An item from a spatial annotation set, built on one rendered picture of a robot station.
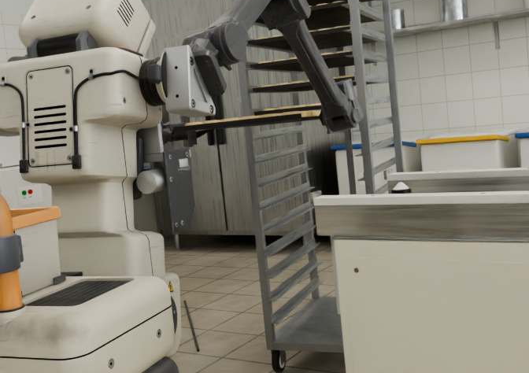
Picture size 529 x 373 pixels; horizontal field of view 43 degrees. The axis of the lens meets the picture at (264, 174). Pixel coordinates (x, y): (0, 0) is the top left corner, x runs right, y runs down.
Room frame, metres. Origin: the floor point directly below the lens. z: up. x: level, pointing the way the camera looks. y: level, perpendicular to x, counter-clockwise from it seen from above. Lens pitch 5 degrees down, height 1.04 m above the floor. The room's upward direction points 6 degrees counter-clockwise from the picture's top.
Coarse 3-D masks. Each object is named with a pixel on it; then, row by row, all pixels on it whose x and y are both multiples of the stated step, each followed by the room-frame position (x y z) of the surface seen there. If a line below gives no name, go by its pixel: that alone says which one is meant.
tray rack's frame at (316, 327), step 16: (384, 0) 3.01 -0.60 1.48; (384, 16) 3.01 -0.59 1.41; (400, 128) 3.02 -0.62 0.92; (400, 144) 3.00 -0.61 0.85; (304, 160) 3.17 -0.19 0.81; (352, 160) 3.10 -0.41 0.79; (400, 160) 3.00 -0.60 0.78; (304, 176) 3.17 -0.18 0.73; (352, 176) 3.11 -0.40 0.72; (352, 192) 3.11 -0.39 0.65; (320, 304) 3.07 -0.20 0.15; (336, 304) 3.04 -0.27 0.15; (304, 320) 2.84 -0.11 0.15; (320, 320) 2.82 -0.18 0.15; (336, 320) 2.80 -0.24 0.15; (288, 336) 2.66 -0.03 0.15; (304, 336) 2.64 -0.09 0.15; (320, 336) 2.62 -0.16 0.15; (336, 336) 2.60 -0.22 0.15; (272, 352) 2.67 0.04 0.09; (336, 352) 2.51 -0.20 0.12
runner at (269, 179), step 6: (288, 168) 2.95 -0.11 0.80; (294, 168) 3.02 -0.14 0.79; (300, 168) 3.09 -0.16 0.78; (306, 168) 3.17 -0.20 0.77; (312, 168) 3.17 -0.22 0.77; (276, 174) 2.80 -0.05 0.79; (282, 174) 2.86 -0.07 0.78; (288, 174) 2.93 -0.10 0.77; (294, 174) 2.95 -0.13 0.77; (258, 180) 2.61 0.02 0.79; (264, 180) 2.67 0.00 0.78; (270, 180) 2.73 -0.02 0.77; (276, 180) 2.75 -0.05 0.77; (258, 186) 2.60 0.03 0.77
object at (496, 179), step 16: (384, 176) 1.30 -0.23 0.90; (400, 176) 1.29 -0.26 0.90; (416, 176) 1.27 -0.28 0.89; (432, 176) 1.25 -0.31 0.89; (448, 176) 1.23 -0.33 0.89; (464, 176) 1.22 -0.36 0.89; (480, 176) 1.20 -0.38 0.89; (496, 176) 1.19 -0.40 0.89; (512, 176) 1.17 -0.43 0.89; (528, 176) 1.16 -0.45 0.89; (416, 192) 1.27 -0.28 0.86; (432, 192) 1.25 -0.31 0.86; (448, 192) 1.24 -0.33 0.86
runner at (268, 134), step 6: (294, 126) 3.07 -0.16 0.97; (300, 126) 3.14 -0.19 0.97; (252, 132) 2.61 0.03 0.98; (258, 132) 2.66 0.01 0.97; (264, 132) 2.72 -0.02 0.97; (270, 132) 2.78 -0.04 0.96; (276, 132) 2.85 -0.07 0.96; (282, 132) 2.91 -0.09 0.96; (288, 132) 2.98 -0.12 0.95; (294, 132) 2.98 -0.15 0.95; (252, 138) 2.60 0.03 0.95; (258, 138) 2.63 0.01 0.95
